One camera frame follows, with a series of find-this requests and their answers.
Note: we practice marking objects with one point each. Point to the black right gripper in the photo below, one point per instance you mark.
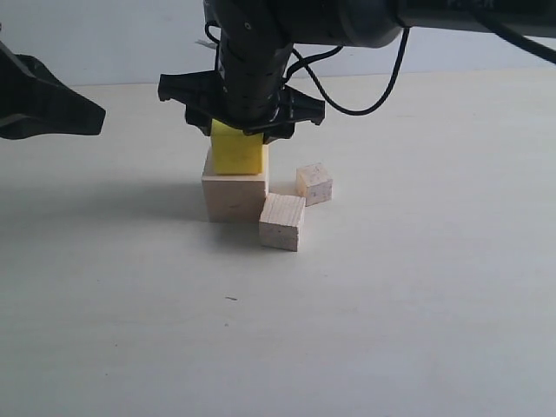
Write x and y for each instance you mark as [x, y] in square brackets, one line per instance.
[244, 91]

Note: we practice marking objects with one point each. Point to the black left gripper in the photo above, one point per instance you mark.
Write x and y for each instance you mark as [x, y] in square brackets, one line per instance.
[65, 111]

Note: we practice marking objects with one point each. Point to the yellow cube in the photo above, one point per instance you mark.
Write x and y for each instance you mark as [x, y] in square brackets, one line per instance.
[234, 152]

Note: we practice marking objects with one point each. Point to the large wooden cube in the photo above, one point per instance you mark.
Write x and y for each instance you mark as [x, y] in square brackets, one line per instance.
[234, 198]

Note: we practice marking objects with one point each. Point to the medium wooden cube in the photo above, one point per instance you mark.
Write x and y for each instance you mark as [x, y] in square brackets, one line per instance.
[281, 220]

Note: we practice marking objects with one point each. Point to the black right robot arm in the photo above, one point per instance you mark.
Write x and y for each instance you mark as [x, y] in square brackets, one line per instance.
[375, 24]

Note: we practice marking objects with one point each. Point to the small wooden cube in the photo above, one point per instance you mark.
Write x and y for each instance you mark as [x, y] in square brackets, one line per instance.
[314, 183]

